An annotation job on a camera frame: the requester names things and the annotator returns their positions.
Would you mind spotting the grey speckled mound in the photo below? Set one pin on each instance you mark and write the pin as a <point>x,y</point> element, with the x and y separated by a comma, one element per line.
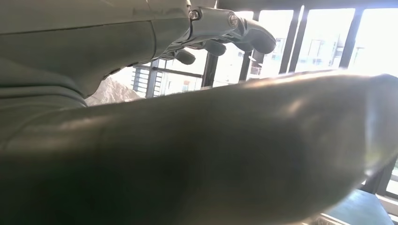
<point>112,93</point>

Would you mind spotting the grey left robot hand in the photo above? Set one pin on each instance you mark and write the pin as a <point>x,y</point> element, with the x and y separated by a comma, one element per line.
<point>93,37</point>

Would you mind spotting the grey metal railing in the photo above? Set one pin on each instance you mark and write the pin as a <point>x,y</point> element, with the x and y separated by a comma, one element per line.
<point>152,77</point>

